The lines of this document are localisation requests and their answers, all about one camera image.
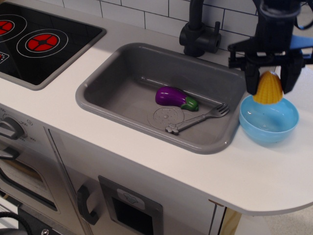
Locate grey sink basin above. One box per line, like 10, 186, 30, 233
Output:
76, 43, 246, 154

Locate black cable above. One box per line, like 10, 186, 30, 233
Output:
0, 211, 32, 235

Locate grey cabinet door handle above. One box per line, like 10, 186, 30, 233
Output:
77, 185, 99, 225

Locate light blue bowl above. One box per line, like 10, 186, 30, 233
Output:
239, 95, 299, 144

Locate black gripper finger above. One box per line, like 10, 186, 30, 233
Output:
280, 56, 304, 94
245, 61, 260, 95

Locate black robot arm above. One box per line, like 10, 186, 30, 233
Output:
228, 0, 305, 95

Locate purple toy eggplant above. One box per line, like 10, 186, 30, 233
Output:
155, 86, 199, 112

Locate grey oven door handle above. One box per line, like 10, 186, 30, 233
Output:
0, 147, 20, 161

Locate black toy stovetop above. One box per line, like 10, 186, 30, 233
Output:
0, 2, 106, 91

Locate grey toy fork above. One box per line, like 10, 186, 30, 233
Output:
165, 103, 230, 135

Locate grey dispenser panel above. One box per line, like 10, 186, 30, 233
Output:
98, 176, 164, 235

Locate grey oven knob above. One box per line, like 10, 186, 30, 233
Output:
0, 117, 27, 140

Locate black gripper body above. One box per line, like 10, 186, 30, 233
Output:
228, 31, 307, 70

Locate black faucet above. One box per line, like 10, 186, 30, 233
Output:
179, 0, 221, 57

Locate yellow toy corn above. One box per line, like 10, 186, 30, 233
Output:
252, 71, 283, 105

